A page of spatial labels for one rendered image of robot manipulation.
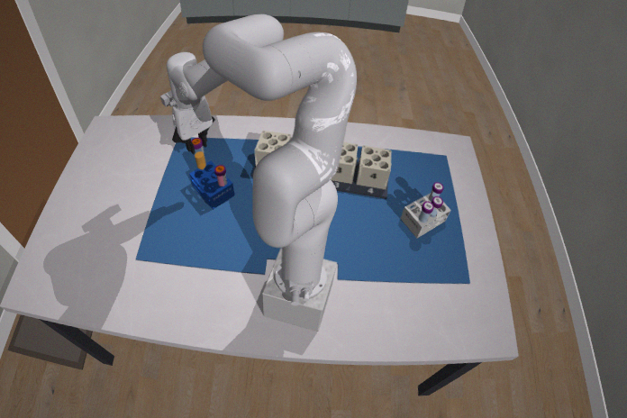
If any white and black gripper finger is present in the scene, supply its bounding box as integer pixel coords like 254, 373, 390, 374
198, 127, 210, 147
172, 127, 195, 154

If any blue bench mat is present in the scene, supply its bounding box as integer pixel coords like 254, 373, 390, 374
136, 138, 470, 284

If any blue tube rack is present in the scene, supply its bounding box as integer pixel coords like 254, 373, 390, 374
189, 161, 235, 209

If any white tube rack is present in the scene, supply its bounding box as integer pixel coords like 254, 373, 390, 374
400, 194, 450, 238

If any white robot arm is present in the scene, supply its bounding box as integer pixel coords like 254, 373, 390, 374
160, 14, 357, 305

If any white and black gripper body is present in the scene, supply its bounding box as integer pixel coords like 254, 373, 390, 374
172, 96, 213, 141

